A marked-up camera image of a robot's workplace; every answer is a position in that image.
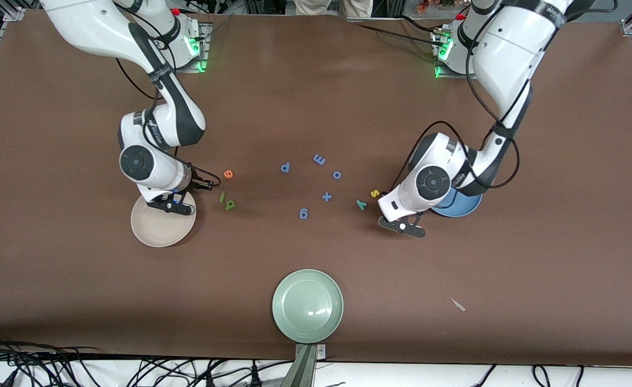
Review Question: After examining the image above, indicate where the brown table cover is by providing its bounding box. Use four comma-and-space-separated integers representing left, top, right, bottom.
0, 10, 632, 367

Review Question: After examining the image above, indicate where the pale green round plate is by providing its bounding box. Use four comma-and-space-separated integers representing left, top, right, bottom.
271, 269, 344, 344

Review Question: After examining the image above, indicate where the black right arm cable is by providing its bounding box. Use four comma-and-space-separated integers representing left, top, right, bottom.
114, 0, 222, 189

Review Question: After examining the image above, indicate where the person in beige trousers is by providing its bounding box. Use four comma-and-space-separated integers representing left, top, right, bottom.
295, 0, 376, 18

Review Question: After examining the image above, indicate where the grey metal mounting post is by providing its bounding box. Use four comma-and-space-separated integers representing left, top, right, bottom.
278, 343, 327, 387

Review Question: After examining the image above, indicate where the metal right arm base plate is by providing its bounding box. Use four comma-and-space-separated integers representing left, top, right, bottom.
176, 21, 210, 74

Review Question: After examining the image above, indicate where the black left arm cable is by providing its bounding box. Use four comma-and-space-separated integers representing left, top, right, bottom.
394, 32, 534, 189

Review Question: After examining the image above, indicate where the black base cable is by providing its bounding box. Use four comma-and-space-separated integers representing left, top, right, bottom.
348, 21, 447, 48
394, 15, 441, 33

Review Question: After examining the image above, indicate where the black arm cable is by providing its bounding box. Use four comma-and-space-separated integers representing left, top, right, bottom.
114, 0, 222, 189
394, 32, 534, 189

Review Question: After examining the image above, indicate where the beige round plate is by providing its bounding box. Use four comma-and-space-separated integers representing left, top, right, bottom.
130, 195, 197, 248

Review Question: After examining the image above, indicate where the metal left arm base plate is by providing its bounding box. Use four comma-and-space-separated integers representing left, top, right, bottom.
434, 63, 478, 80

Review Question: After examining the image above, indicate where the blue round plate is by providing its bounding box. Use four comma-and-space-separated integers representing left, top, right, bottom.
432, 183, 483, 218

